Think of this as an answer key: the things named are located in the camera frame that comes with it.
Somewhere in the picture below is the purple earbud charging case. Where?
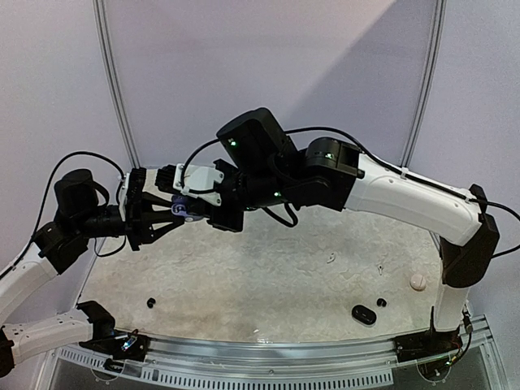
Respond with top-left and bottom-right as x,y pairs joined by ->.
171,195 -> 203,223

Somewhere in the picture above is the purple chrome earbud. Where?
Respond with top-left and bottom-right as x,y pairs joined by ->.
171,204 -> 187,217

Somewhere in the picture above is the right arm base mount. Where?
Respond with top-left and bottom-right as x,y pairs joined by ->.
393,327 -> 462,362

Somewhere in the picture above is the right aluminium corner post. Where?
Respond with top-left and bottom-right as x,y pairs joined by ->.
400,0 -> 447,167

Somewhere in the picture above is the black earbud left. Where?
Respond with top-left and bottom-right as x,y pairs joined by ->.
146,297 -> 156,308

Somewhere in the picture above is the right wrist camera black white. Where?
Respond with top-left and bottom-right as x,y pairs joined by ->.
154,163 -> 224,206

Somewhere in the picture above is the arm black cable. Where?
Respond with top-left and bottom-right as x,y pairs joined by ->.
48,151 -> 127,196
182,126 -> 520,258

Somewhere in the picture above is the left aluminium corner post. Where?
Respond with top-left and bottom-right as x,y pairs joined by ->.
93,0 -> 141,167

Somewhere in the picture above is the pink round charging case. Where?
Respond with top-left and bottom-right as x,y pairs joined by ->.
409,273 -> 427,292

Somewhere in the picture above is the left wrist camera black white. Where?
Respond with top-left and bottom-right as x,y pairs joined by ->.
116,167 -> 147,206

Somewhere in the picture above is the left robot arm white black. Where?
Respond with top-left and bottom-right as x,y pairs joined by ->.
1,168 -> 184,376

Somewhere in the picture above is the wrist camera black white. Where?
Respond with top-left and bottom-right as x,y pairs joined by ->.
116,167 -> 147,206
154,163 -> 224,206

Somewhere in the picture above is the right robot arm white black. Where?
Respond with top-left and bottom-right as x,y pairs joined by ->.
209,108 -> 500,354

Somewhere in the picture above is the black oval charging case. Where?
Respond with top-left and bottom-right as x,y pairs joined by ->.
351,305 -> 377,326

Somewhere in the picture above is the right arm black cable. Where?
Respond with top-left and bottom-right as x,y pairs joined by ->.
182,126 -> 520,258

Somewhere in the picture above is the aluminium corner post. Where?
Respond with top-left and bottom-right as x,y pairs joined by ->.
93,0 -> 141,167
400,0 -> 447,167

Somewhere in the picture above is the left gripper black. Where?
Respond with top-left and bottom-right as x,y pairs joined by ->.
74,191 -> 184,250

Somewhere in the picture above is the aluminium front rail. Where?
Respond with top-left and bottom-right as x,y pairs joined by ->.
37,317 -> 507,389

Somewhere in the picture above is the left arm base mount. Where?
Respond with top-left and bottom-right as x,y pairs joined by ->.
79,323 -> 151,362

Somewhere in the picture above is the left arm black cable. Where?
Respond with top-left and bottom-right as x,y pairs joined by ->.
48,151 -> 127,196

